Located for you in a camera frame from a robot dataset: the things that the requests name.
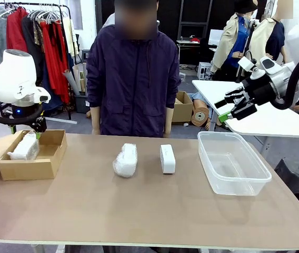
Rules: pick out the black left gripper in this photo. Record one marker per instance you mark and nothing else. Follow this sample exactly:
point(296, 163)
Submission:
point(24, 110)

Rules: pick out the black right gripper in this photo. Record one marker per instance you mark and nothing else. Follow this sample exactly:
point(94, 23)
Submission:
point(260, 89)

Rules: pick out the bubble-wrapped white clock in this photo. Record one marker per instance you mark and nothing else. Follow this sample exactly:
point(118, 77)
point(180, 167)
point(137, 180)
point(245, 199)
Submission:
point(24, 149)
point(125, 160)

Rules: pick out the unwrapped white digital clock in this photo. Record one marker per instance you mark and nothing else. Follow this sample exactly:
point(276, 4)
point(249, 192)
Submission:
point(167, 158)

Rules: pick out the person's right forearm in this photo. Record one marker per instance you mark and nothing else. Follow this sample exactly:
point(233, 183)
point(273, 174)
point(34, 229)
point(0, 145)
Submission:
point(96, 118)

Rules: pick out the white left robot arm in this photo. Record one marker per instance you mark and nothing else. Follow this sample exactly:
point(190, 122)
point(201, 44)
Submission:
point(10, 76)

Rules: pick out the white work table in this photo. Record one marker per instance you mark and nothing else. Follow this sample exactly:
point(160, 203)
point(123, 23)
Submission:
point(270, 124)

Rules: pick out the brown cardboard reel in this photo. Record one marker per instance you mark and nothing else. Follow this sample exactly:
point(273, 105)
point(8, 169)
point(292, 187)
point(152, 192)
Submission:
point(200, 113)

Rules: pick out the navy hanging garment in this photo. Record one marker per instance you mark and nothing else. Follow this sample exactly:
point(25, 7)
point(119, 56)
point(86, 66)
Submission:
point(54, 98)

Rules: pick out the open cardboard box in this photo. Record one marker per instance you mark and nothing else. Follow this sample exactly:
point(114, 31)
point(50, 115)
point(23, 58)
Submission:
point(28, 168)

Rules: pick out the white computer case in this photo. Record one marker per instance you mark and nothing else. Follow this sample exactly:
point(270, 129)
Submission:
point(203, 69)

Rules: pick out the brown cardboard carton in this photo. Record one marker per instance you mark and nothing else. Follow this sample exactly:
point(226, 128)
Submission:
point(183, 108)

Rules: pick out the clear plastic container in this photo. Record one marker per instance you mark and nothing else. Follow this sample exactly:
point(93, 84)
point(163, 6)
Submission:
point(233, 163)

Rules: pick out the grey storage bin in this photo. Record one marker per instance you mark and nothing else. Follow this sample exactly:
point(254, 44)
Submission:
point(80, 104)

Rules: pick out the mannequin with beige coat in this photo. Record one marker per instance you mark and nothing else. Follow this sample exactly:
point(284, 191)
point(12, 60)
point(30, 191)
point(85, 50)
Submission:
point(233, 42)

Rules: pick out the grey cardboard tube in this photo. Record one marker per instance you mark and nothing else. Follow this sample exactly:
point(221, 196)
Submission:
point(70, 81)

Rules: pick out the black tripod stand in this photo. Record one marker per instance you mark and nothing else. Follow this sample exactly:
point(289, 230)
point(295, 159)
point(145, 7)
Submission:
point(249, 39)

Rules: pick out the white monitor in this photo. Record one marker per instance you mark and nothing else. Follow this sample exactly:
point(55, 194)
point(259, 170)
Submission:
point(215, 37)

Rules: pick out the beige paper roll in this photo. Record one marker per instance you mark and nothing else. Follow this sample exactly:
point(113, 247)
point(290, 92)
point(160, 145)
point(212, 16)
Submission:
point(76, 76)

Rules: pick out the red hanging dress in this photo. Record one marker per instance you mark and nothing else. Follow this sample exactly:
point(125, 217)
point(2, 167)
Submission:
point(56, 58)

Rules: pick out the red cloth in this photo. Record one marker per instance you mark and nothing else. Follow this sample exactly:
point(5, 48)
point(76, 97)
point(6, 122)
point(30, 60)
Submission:
point(195, 40)

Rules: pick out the white desk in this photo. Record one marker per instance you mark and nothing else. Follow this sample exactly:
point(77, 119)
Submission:
point(189, 41)

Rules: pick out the black hanging garment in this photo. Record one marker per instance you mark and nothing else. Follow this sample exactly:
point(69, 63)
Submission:
point(32, 39)

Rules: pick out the black plastic stool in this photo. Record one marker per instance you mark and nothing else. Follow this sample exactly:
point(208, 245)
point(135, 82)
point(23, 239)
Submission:
point(297, 176)

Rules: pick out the grey plastic stool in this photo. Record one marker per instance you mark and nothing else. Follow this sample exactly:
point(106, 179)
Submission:
point(85, 54)

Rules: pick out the red hanging jacket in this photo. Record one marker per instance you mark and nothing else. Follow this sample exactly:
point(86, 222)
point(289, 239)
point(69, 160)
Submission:
point(18, 31)

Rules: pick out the cream hanging garment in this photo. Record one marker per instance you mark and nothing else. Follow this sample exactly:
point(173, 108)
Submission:
point(68, 34)

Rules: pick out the person in purple jacket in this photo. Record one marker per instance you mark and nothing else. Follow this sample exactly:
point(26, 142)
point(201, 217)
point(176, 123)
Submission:
point(133, 84)

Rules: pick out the black metal clothes rack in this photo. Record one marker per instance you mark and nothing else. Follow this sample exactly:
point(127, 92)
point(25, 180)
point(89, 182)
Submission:
point(23, 3)

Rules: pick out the bystander in grey hoodie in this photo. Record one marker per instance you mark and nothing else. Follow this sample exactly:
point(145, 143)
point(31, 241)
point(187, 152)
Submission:
point(108, 22)

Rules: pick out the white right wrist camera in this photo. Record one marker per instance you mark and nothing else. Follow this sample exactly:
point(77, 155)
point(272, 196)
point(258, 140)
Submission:
point(245, 63)

